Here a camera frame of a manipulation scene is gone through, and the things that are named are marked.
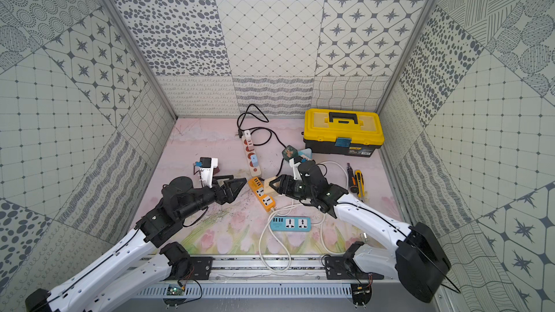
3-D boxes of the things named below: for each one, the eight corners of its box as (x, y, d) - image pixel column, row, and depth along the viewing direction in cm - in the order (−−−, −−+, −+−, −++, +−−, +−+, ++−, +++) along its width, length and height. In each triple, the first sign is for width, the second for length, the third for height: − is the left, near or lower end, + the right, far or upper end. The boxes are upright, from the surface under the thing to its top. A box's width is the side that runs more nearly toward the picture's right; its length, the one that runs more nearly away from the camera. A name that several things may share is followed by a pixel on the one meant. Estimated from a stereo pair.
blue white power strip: (269, 232, 83) (269, 230, 81) (270, 218, 86) (270, 216, 84) (311, 232, 83) (311, 230, 81) (310, 218, 86) (310, 216, 84)
